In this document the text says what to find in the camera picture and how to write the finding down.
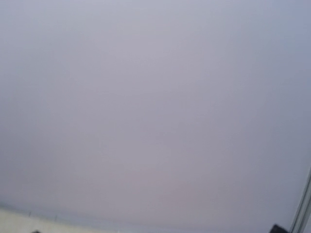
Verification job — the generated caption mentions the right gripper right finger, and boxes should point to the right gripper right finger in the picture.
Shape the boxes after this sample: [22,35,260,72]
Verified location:
[270,224,288,233]

